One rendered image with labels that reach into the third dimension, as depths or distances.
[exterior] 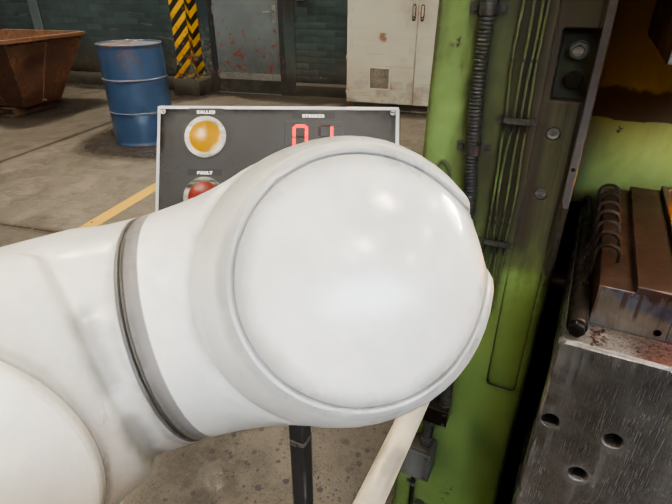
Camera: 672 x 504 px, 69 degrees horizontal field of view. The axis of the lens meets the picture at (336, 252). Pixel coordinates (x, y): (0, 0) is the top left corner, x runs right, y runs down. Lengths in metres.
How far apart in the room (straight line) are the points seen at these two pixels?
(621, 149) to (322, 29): 5.89
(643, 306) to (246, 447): 1.33
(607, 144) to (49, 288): 1.12
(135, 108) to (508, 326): 4.38
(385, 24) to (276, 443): 4.98
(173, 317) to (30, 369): 0.04
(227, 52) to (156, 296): 7.27
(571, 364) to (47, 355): 0.69
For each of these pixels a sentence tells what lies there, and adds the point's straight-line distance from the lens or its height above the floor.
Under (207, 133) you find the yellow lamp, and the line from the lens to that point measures 0.72.
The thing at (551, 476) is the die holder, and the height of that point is 0.65.
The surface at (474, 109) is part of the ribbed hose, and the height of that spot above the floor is 1.18.
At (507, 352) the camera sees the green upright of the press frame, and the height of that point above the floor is 0.71.
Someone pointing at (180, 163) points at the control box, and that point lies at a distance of 0.73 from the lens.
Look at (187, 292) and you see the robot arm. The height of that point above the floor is 1.26.
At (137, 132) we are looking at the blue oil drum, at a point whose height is 0.14.
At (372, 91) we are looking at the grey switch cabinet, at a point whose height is 0.24.
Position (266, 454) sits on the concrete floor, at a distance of 1.75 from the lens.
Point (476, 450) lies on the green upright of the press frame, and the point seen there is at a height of 0.42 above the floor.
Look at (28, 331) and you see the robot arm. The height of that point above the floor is 1.25.
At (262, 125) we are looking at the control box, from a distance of 0.71.
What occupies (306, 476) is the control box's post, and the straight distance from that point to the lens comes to 1.16.
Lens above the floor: 1.35
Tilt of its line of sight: 29 degrees down
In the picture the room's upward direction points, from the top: straight up
